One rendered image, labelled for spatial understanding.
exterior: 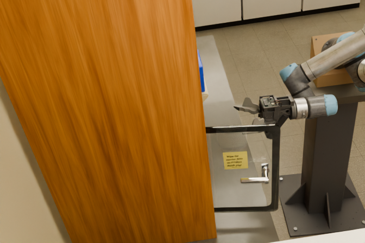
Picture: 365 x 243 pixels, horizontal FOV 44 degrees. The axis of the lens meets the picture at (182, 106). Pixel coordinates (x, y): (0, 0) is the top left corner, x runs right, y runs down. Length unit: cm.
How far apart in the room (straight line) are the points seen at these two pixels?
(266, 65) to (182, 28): 310
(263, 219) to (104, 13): 98
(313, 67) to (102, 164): 85
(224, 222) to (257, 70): 257
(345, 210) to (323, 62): 143
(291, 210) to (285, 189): 17
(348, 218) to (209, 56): 128
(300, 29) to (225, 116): 275
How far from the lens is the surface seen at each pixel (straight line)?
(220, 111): 216
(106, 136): 128
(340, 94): 228
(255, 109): 166
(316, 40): 229
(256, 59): 427
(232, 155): 145
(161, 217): 154
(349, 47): 173
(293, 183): 308
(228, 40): 459
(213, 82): 235
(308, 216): 292
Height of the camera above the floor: 229
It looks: 38 degrees down
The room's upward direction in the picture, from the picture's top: 8 degrees counter-clockwise
